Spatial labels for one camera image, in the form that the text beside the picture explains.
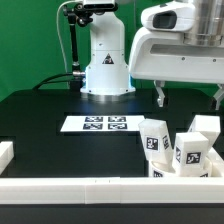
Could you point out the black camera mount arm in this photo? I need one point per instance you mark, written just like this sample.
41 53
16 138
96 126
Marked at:
76 16

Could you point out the white U-shaped fence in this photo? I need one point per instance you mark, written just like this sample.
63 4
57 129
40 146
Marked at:
111 190

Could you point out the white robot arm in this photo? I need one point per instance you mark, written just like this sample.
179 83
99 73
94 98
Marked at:
108 72

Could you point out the white camera on mount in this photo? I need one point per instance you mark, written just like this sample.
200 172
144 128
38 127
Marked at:
98 4

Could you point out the white fiducial marker sheet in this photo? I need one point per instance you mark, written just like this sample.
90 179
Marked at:
102 123

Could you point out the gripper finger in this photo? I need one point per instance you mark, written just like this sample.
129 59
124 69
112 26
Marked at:
218 96

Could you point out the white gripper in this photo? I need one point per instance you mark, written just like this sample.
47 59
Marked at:
181 41

